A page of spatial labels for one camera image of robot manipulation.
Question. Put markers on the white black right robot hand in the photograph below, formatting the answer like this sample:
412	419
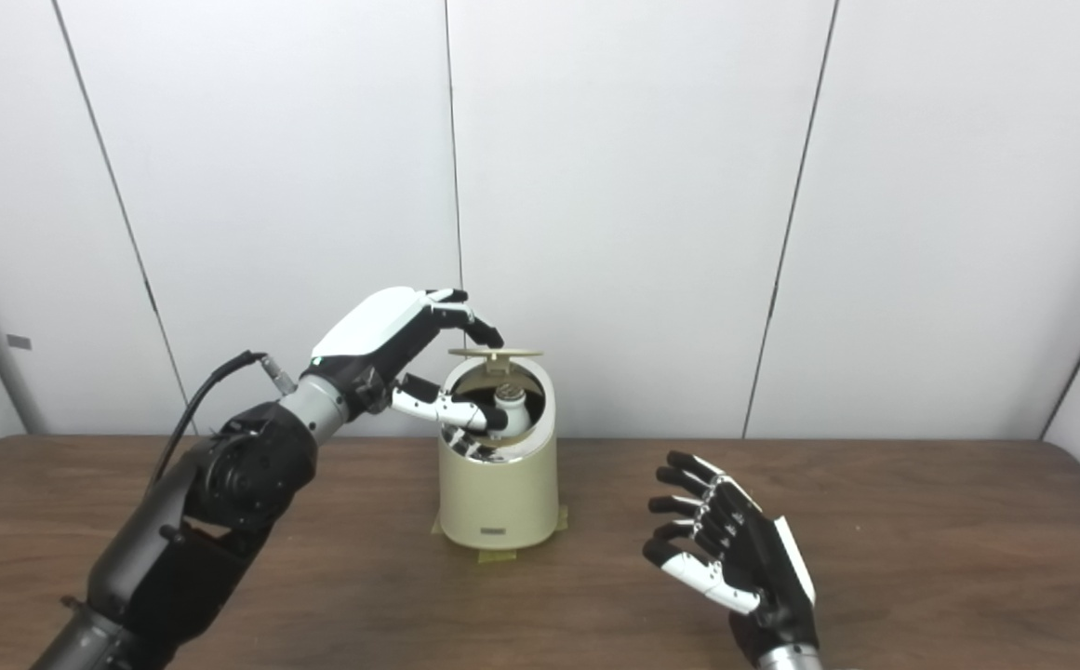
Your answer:
763	558

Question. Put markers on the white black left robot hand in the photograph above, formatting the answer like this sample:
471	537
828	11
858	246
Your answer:
372	330

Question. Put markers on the small white plastic bottle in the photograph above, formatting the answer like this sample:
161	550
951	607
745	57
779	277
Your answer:
513	409

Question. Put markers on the cream-colored lidded bin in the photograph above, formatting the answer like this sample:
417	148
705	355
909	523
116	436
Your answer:
498	498

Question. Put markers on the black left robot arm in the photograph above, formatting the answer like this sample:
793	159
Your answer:
195	530

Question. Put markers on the small grey wall tag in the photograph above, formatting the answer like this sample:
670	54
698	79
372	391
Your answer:
20	341

